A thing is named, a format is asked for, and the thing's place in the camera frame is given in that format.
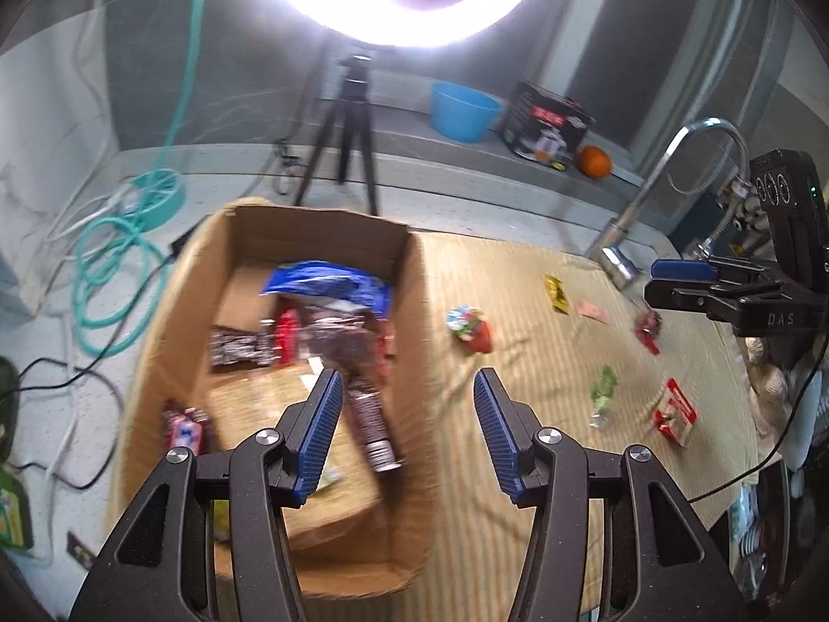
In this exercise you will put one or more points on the yellow snack sachet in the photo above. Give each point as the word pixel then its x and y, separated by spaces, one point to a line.
pixel 556 294

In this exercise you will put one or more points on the blue finger of the right gripper side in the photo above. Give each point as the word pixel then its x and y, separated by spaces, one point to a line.
pixel 684 270

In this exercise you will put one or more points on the red green snack packet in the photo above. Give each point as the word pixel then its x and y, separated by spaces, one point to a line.
pixel 470 327

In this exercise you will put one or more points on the black kettle product box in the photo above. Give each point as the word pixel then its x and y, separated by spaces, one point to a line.
pixel 543 127

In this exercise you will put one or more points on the cardboard box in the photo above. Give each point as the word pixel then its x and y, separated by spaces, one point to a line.
pixel 367 535

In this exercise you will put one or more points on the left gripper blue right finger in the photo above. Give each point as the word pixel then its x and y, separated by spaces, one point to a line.
pixel 509 429

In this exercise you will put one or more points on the orange fruit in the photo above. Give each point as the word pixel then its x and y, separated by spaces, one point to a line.
pixel 593 162

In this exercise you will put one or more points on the dark chocolate bar wrapper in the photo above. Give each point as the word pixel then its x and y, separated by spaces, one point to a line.
pixel 349 338

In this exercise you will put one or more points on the striped yellow cloth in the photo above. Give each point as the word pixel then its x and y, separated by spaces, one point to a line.
pixel 551 361

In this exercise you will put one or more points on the snickers bar wrapper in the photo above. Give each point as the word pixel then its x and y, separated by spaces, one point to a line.
pixel 188 426

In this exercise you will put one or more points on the red white snack pouch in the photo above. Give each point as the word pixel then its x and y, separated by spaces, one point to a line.
pixel 675 415

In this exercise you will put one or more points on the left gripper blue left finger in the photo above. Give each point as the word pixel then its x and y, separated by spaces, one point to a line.
pixel 306 431

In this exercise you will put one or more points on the blue snack bag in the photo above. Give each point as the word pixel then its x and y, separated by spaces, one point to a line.
pixel 321 279

